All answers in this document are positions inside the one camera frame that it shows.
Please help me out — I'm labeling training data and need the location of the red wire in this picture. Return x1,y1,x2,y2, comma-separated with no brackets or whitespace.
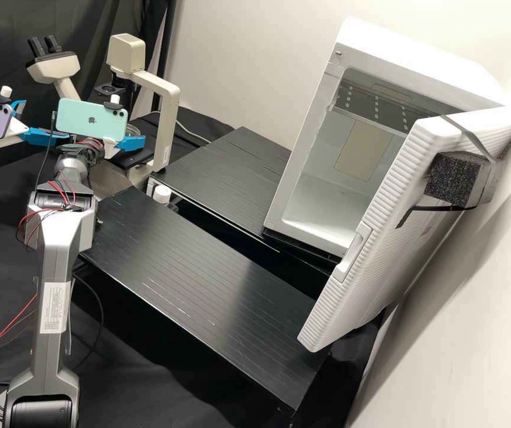
0,307,38,371

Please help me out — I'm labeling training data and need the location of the right wrist camera phone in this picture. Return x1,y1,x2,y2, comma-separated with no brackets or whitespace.
54,94,129,157

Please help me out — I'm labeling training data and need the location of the black platform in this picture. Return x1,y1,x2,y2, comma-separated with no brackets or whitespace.
148,126,341,270
79,187,333,412

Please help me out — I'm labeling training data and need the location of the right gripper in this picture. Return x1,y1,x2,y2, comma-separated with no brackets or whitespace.
102,133,147,159

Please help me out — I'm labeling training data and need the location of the cream microscope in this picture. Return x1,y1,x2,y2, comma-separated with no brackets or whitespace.
26,33,181,193

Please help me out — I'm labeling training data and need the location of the black cable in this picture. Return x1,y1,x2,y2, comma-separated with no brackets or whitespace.
35,111,58,189
71,266,106,372

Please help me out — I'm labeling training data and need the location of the incubator door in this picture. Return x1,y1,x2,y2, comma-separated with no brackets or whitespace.
297,102,511,354

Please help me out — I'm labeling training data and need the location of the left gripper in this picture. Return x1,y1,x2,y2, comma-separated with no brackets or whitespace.
0,100,59,150

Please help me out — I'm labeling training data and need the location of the white cable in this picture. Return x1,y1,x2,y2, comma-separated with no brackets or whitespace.
177,118,214,146

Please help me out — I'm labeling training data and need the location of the white incubator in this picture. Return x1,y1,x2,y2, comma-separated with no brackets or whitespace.
262,15,511,268

